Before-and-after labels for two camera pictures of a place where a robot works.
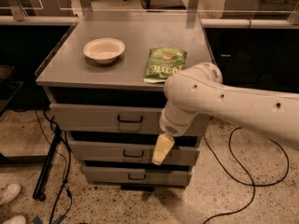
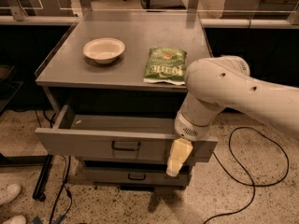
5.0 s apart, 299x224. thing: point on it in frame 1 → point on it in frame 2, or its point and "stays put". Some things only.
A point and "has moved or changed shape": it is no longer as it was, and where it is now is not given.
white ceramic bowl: [104, 50] stays put
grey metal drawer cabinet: [105, 87] stays put
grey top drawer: [114, 119] has moved or changed shape
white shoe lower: [16, 219] stays put
